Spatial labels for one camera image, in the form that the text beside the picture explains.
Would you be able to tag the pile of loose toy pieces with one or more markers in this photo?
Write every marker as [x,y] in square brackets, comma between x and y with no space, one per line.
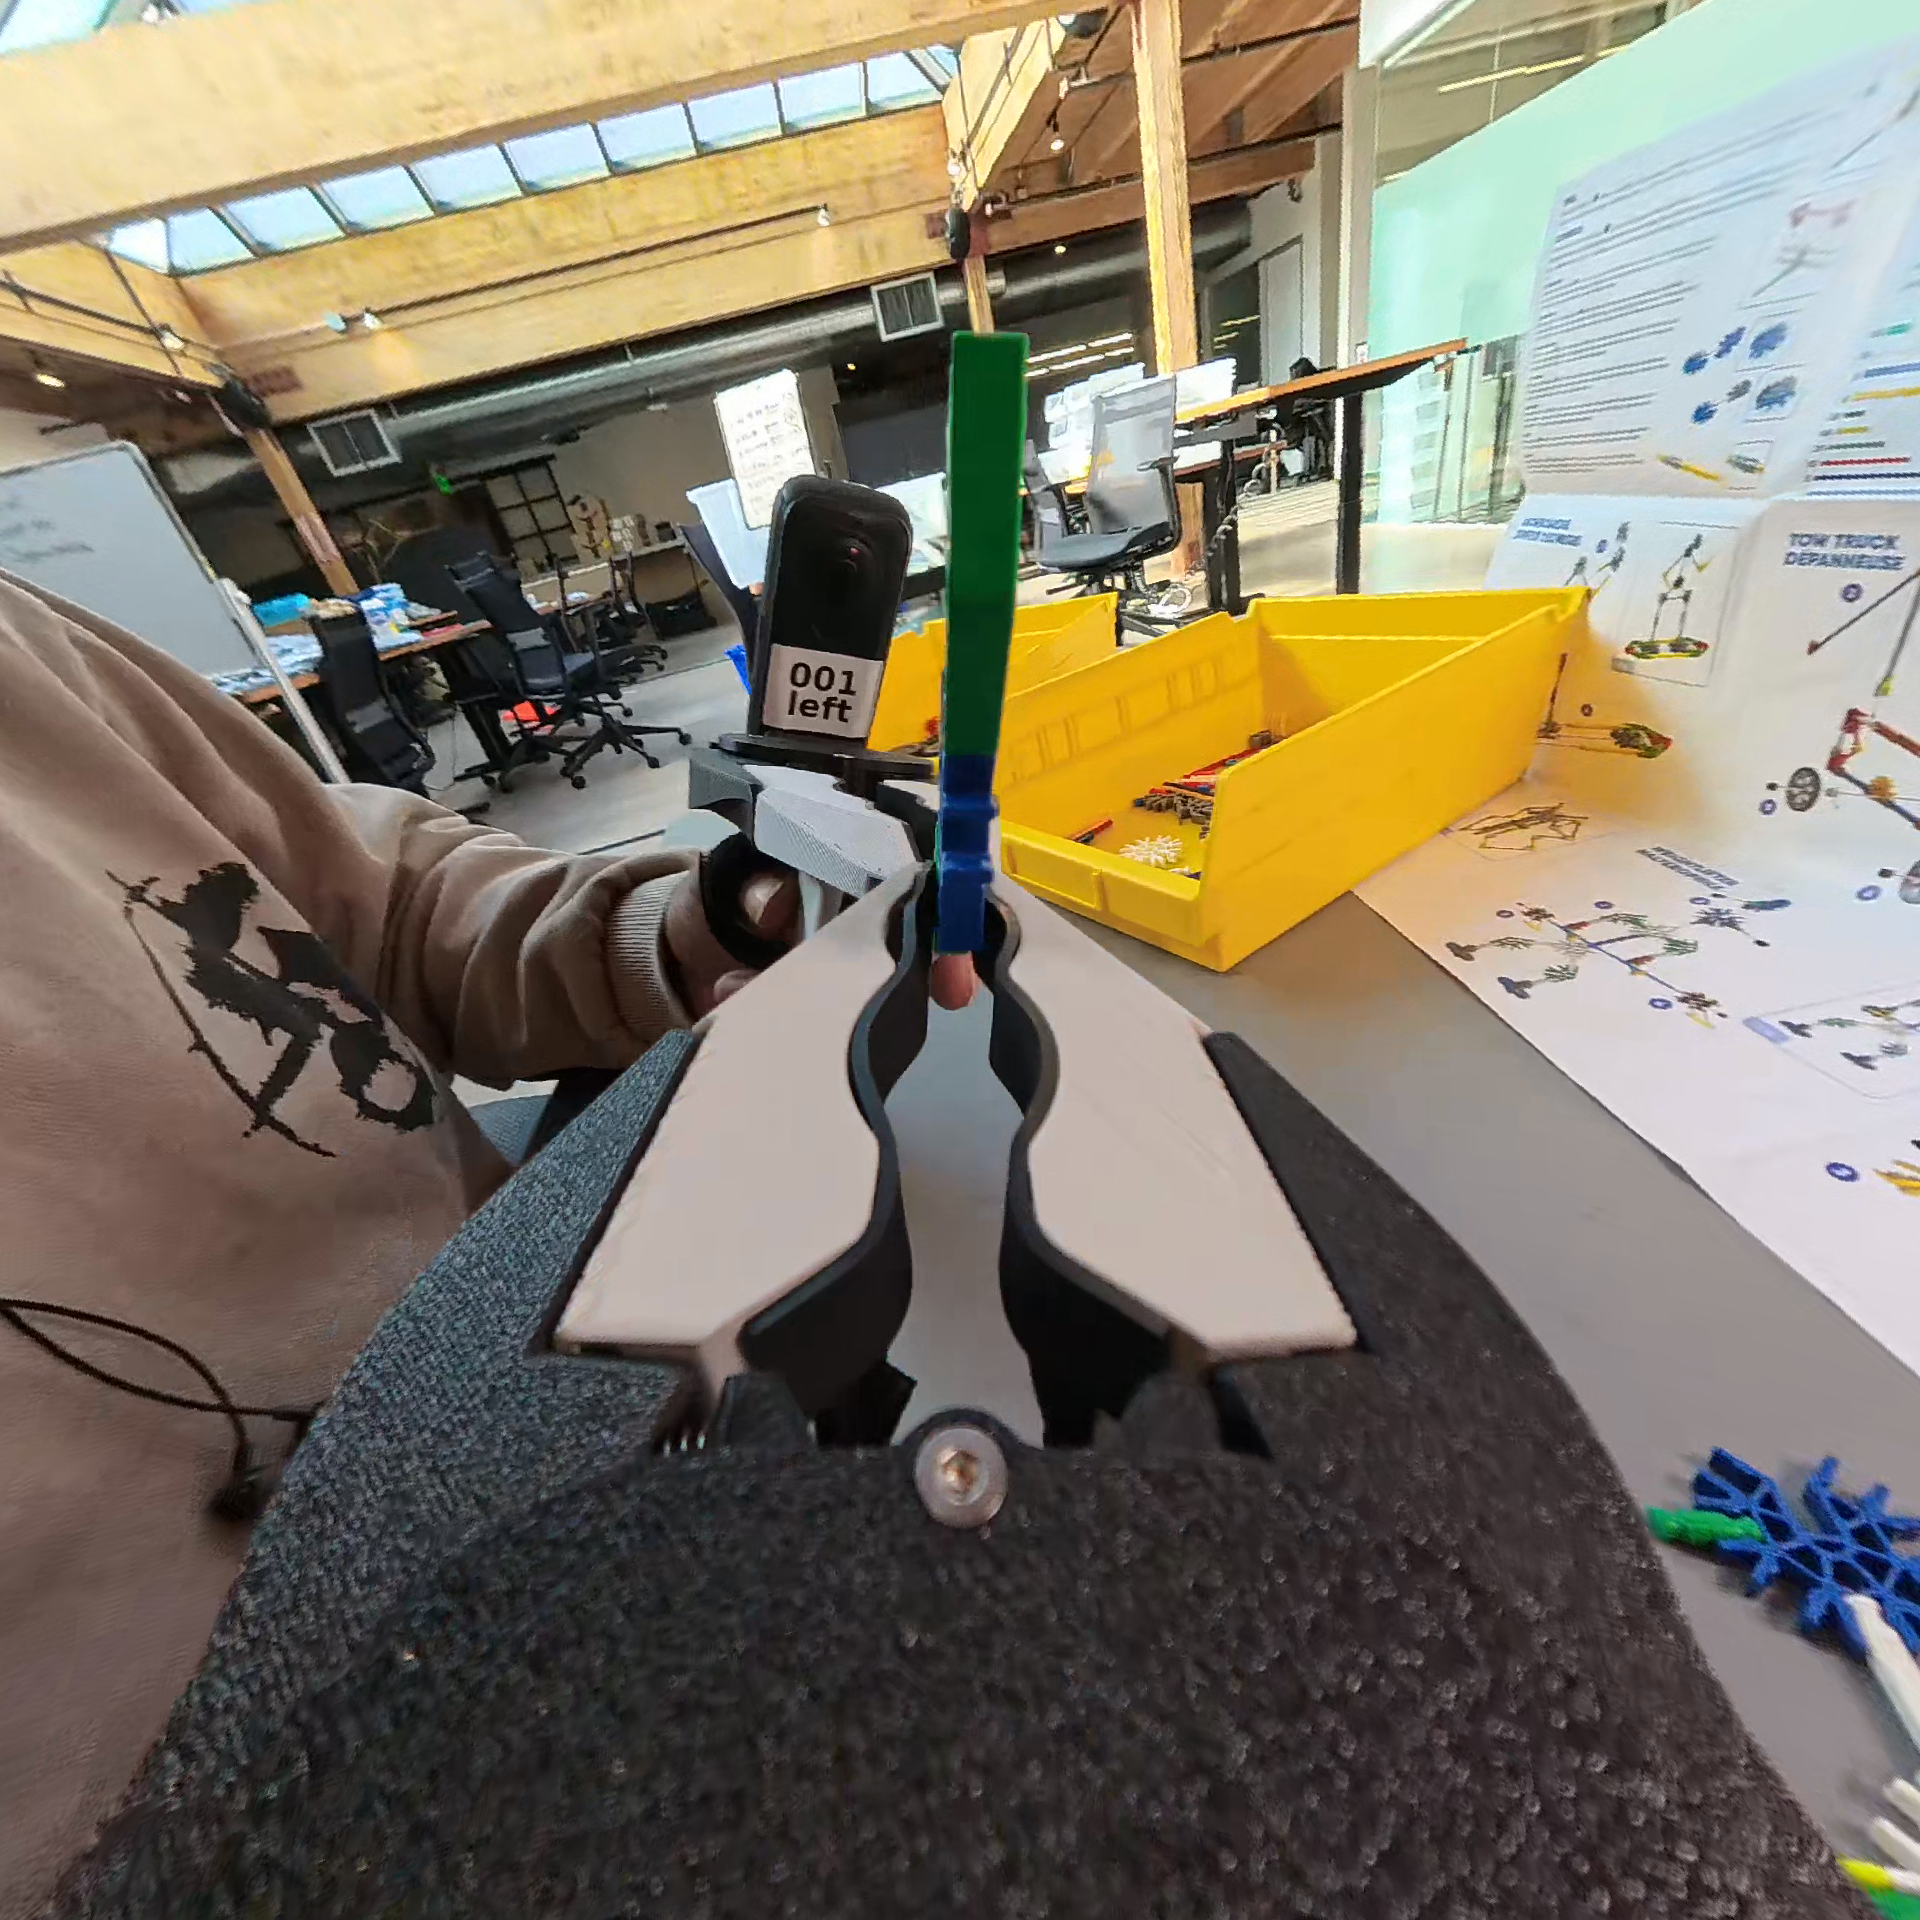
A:
[1200,795]

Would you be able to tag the grey mesh office chair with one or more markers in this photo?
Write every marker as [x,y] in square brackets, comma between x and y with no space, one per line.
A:
[1125,464]

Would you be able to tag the metal ventilation duct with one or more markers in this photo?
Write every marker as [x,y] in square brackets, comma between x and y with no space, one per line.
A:
[675,369]

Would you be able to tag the person's beige sweatshirt torso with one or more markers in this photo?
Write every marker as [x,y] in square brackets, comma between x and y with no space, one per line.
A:
[149,1201]

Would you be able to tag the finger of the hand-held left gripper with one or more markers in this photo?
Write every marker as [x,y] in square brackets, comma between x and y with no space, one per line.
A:
[832,832]

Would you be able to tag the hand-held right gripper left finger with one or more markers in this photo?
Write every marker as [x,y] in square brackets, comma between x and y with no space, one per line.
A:
[720,1185]

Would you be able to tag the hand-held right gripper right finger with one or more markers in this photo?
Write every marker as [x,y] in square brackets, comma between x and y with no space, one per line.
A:
[1185,1185]

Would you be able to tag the grey desk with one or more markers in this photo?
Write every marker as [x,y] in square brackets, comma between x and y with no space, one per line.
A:
[1500,1201]

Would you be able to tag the white whiteboard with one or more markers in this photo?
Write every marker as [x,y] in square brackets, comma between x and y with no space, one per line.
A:
[89,555]

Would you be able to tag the grey air vent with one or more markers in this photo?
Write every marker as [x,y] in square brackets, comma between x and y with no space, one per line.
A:
[356,442]
[908,306]

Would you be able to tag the wooden standing desk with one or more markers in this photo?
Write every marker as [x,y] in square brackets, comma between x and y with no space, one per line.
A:
[1350,494]

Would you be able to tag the person's left forearm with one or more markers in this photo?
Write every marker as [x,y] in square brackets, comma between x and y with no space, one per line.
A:
[495,931]

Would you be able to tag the white wall chart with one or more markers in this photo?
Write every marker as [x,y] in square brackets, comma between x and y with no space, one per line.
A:
[764,442]

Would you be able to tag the yellow divided plastic bin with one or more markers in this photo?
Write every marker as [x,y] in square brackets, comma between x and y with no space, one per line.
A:
[1350,839]

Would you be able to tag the multicoloured toy hand assembly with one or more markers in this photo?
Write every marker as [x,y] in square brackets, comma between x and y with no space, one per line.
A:
[1823,1553]

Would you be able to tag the cluttered wooden table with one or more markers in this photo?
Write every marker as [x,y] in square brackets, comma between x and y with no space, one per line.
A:
[435,629]

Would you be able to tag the green and blue toy assembly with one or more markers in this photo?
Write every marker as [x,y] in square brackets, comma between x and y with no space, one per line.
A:
[984,523]

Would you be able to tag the person's left hand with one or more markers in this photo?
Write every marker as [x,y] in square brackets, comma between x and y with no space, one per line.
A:
[740,985]

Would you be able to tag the white toy instruction sheet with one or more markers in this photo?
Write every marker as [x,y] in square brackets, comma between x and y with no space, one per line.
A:
[1651,375]

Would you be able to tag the black office chair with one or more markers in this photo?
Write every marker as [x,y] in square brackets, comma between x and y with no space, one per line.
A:
[524,645]
[359,691]

